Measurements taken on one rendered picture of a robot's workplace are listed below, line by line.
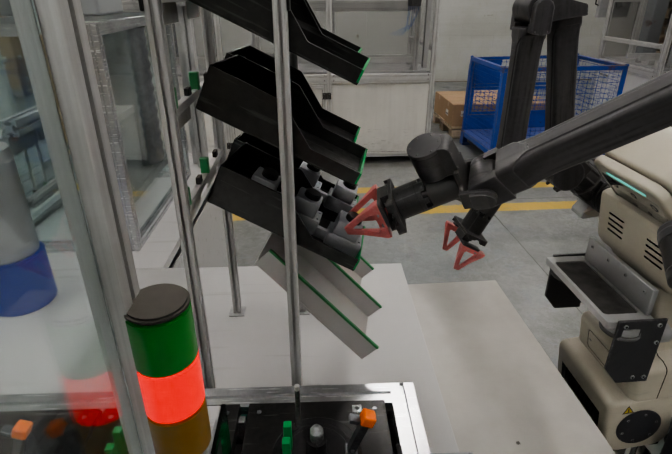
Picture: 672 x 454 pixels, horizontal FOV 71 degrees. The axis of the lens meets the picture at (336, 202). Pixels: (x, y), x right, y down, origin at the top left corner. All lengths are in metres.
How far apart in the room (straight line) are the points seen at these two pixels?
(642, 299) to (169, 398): 0.94
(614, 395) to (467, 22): 8.66
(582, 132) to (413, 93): 4.10
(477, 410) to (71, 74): 0.95
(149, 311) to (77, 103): 0.16
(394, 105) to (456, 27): 4.94
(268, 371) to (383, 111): 3.85
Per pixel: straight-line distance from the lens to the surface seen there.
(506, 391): 1.14
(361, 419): 0.76
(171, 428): 0.45
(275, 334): 1.22
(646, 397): 1.32
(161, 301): 0.40
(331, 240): 0.84
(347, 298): 1.03
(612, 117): 0.70
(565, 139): 0.72
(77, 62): 0.34
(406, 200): 0.80
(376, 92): 4.69
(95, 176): 0.35
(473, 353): 1.20
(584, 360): 1.37
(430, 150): 0.74
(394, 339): 1.20
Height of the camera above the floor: 1.64
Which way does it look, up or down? 24 degrees down
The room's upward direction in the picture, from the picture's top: straight up
